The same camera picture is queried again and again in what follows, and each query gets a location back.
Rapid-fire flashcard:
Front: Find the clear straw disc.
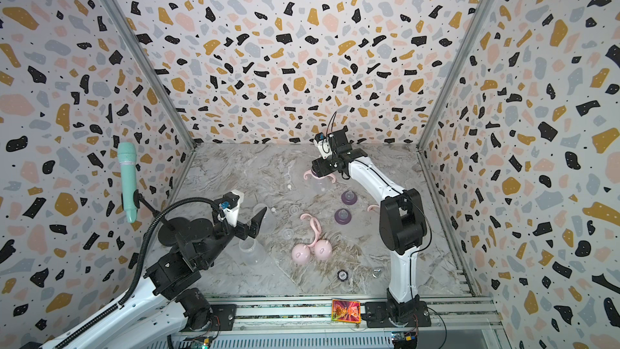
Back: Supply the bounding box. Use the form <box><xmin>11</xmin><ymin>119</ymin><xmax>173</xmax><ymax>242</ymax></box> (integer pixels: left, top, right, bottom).
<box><xmin>281</xmin><ymin>229</ymin><xmax>294</xmax><ymax>240</ymax></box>
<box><xmin>288</xmin><ymin>205</ymin><xmax>301</xmax><ymax>217</ymax></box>

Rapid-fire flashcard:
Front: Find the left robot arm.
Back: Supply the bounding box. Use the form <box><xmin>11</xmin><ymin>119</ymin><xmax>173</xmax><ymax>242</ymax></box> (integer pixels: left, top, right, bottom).
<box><xmin>25</xmin><ymin>192</ymin><xmax>267</xmax><ymax>348</ymax></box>

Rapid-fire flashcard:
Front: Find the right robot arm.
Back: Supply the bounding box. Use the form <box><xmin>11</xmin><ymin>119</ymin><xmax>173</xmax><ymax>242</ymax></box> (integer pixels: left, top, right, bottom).
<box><xmin>311</xmin><ymin>127</ymin><xmax>432</xmax><ymax>328</ymax></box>

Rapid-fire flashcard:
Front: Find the purple collar with nipple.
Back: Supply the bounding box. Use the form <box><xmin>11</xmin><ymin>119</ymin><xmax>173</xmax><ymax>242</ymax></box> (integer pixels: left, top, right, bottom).
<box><xmin>334</xmin><ymin>208</ymin><xmax>352</xmax><ymax>225</ymax></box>
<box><xmin>341</xmin><ymin>190</ymin><xmax>358</xmax><ymax>205</ymax></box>

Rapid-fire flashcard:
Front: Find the pink bottle cap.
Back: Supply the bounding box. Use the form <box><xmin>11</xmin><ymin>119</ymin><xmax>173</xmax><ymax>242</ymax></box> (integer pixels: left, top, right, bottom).
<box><xmin>292</xmin><ymin>243</ymin><xmax>313</xmax><ymax>265</ymax></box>
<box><xmin>313</xmin><ymin>239</ymin><xmax>333</xmax><ymax>261</ymax></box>

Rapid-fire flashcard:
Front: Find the black microphone stand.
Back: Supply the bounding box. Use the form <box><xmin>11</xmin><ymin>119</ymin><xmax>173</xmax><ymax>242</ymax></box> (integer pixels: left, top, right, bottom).
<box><xmin>123</xmin><ymin>190</ymin><xmax>189</xmax><ymax>247</ymax></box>

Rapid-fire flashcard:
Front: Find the small black round cap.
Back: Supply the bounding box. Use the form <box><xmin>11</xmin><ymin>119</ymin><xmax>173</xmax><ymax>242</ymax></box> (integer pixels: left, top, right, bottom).
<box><xmin>337</xmin><ymin>270</ymin><xmax>349</xmax><ymax>282</ymax></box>

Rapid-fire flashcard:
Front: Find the mint green microphone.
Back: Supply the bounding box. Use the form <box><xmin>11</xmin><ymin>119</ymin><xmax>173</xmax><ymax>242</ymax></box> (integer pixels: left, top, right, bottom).
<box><xmin>117</xmin><ymin>142</ymin><xmax>138</xmax><ymax>224</ymax></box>

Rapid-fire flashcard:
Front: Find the orange pink card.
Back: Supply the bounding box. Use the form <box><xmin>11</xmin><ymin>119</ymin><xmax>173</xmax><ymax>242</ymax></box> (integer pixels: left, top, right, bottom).
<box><xmin>331</xmin><ymin>299</ymin><xmax>362</xmax><ymax>324</ymax></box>

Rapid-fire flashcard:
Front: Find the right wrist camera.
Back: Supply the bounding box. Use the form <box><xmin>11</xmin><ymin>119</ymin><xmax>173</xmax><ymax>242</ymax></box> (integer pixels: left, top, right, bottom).
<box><xmin>314</xmin><ymin>132</ymin><xmax>333</xmax><ymax>159</ymax></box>

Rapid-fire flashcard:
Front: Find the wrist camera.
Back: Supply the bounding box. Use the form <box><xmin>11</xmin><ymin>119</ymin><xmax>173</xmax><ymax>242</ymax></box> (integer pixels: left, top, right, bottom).
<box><xmin>314</xmin><ymin>132</ymin><xmax>333</xmax><ymax>159</ymax></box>
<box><xmin>218</xmin><ymin>190</ymin><xmax>244</xmax><ymax>227</ymax></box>

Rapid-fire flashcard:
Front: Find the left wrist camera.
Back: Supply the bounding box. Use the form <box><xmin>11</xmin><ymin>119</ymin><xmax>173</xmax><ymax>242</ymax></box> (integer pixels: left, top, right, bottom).
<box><xmin>218</xmin><ymin>190</ymin><xmax>244</xmax><ymax>227</ymax></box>

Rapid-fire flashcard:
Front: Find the black corrugated cable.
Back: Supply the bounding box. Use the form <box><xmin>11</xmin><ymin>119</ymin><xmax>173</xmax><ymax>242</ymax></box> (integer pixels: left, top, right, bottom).
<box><xmin>47</xmin><ymin>196</ymin><xmax>224</xmax><ymax>349</ymax></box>

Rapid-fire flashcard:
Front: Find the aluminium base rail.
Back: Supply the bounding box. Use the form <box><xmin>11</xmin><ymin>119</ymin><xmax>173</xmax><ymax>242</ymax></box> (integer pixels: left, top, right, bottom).
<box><xmin>96</xmin><ymin>295</ymin><xmax>510</xmax><ymax>349</ymax></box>

